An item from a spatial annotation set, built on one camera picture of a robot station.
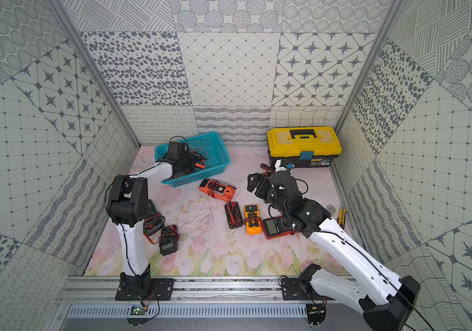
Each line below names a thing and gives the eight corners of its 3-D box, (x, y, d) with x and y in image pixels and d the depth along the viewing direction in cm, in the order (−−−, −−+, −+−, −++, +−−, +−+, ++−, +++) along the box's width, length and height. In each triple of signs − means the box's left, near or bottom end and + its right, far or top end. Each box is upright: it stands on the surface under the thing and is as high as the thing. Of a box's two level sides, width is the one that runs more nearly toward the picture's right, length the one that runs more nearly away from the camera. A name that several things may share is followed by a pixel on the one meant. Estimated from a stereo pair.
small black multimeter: (158, 255, 84) (154, 252, 80) (164, 229, 91) (161, 225, 88) (176, 255, 84) (174, 252, 80) (182, 229, 91) (179, 225, 88)
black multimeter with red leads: (229, 229, 90) (228, 226, 87) (224, 207, 97) (224, 202, 94) (243, 226, 91) (243, 222, 88) (237, 204, 98) (237, 199, 95)
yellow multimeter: (243, 234, 89) (243, 231, 86) (243, 208, 97) (243, 204, 94) (261, 234, 89) (262, 231, 86) (260, 208, 97) (260, 204, 94)
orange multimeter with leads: (197, 191, 103) (196, 187, 99) (204, 180, 107) (203, 176, 104) (230, 203, 98) (229, 199, 95) (236, 191, 103) (236, 187, 100)
